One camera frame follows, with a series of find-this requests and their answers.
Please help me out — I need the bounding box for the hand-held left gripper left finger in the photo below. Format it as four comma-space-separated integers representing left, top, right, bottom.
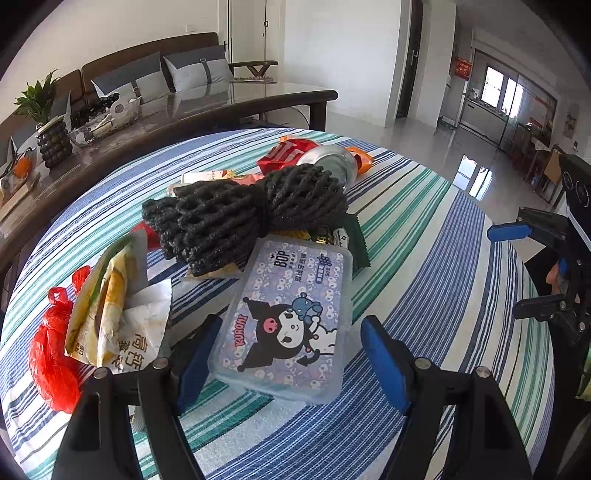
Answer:
51, 314, 225, 480

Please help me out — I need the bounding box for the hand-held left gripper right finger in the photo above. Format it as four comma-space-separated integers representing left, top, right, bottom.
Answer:
360, 316, 529, 480

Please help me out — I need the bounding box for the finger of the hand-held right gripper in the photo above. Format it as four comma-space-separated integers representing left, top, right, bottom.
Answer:
487, 207, 572, 246
512, 295, 578, 324

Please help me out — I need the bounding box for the cartoon print plastic box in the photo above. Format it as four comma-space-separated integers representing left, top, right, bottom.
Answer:
208, 234, 354, 407

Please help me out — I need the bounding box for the dark green wrapper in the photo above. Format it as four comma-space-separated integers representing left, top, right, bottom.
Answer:
330, 216, 372, 269

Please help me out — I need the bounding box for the white paper packet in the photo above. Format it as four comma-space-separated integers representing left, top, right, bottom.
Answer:
99, 281, 174, 376

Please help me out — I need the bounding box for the blue green striped tablecloth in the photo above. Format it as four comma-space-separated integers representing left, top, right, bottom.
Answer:
0, 128, 555, 480

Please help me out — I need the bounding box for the wooden dining furniture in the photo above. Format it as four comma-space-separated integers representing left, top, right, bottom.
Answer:
508, 120, 565, 197

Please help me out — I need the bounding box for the yellow snack wrapper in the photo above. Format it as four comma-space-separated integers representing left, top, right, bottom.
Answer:
64, 231, 148, 367

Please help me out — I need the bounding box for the yellow black wrapper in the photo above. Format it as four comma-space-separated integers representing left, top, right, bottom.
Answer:
295, 226, 335, 246

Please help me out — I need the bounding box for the window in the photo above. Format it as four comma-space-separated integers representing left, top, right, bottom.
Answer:
480, 65, 525, 114

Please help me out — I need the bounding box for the black foam net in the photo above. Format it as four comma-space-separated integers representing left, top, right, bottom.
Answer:
141, 165, 348, 278

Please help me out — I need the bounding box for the red plastic bag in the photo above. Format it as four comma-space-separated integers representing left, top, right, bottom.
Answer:
28, 267, 93, 414

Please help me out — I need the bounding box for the orange wrapper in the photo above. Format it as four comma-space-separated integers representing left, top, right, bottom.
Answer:
346, 147, 374, 175

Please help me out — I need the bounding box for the silver can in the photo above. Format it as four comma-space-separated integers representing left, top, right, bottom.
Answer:
295, 144, 360, 186

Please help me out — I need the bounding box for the dark door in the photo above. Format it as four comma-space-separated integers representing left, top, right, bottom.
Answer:
396, 0, 423, 118

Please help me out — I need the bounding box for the red snack packet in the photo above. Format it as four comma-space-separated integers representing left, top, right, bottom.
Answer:
256, 138, 319, 175

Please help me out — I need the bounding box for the dark wooden coffee table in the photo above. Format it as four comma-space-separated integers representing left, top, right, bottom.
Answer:
0, 82, 339, 278

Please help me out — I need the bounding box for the glass tray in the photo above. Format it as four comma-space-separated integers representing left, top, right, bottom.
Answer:
69, 95, 141, 147

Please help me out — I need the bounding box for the black bumpy vase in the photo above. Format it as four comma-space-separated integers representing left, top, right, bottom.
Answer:
36, 115, 75, 169

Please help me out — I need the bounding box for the dark figurine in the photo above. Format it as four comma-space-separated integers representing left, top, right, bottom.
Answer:
69, 92, 121, 129

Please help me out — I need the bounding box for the grey white pillow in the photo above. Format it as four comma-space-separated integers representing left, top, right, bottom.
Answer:
91, 52, 169, 104
164, 45, 234, 93
9, 90, 71, 139

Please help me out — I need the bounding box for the wooden armchair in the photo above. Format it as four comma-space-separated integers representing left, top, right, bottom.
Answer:
228, 60, 279, 84

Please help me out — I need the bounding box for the brown sofa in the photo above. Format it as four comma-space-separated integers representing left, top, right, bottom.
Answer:
0, 32, 232, 153

